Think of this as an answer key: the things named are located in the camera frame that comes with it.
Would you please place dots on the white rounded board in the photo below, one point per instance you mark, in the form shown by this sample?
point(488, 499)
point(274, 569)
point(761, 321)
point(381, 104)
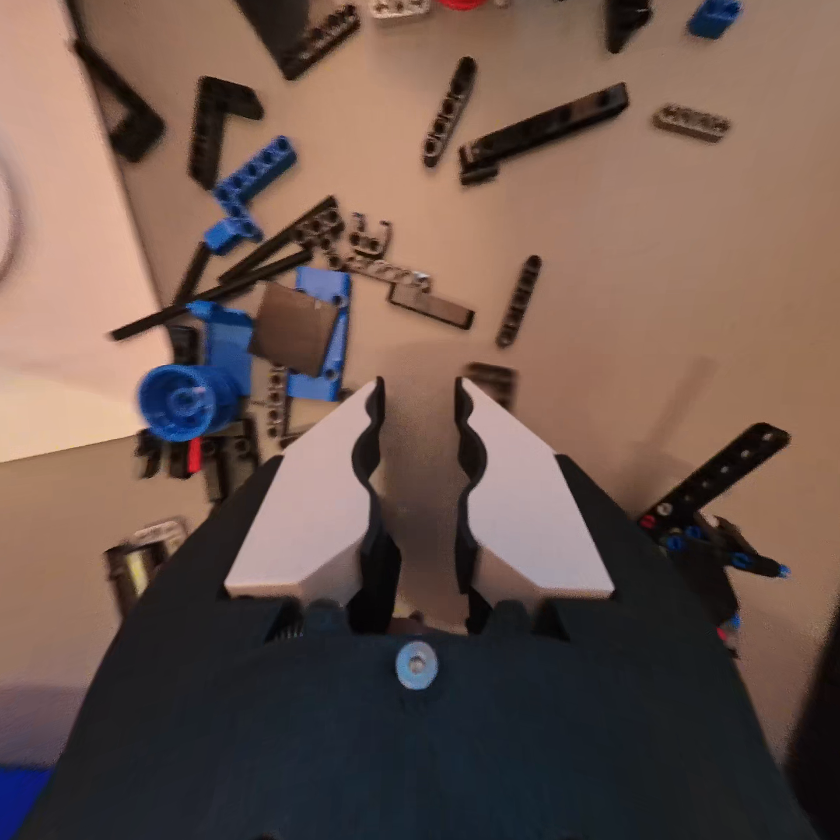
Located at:
point(65, 295)

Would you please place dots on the blue short beam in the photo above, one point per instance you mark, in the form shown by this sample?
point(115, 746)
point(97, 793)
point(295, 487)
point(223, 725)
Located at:
point(715, 16)

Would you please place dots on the blue angled beam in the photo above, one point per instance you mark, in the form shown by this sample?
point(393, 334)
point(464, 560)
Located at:
point(262, 164)

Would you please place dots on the blue storage bin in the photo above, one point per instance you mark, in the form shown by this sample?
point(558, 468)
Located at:
point(19, 807)

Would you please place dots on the scattered black toy beams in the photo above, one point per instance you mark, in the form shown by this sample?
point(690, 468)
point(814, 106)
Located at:
point(544, 121)

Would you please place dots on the black curved panel piece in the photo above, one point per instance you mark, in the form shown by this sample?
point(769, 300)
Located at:
point(121, 577)

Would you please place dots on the partly built toy brick model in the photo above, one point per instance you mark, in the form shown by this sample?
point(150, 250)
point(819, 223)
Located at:
point(722, 469)

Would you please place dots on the blue toy panel piece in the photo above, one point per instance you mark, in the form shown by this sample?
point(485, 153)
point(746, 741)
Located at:
point(331, 367)
point(226, 341)

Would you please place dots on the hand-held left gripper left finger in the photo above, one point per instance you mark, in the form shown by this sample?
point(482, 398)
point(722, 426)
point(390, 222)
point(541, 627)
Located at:
point(308, 525)

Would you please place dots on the black square panel piece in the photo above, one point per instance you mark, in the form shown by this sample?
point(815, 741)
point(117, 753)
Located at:
point(292, 328)

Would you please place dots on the light grey angled beam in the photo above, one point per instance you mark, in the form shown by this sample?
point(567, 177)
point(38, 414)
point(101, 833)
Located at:
point(400, 8)
point(161, 530)

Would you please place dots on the grey desk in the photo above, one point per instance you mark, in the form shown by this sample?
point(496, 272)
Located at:
point(623, 295)

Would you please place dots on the blue toy wheel hub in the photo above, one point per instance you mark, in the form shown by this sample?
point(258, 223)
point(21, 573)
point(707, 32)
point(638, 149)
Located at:
point(177, 403)

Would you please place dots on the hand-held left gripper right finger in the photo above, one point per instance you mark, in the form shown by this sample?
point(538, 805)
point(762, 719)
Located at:
point(538, 525)

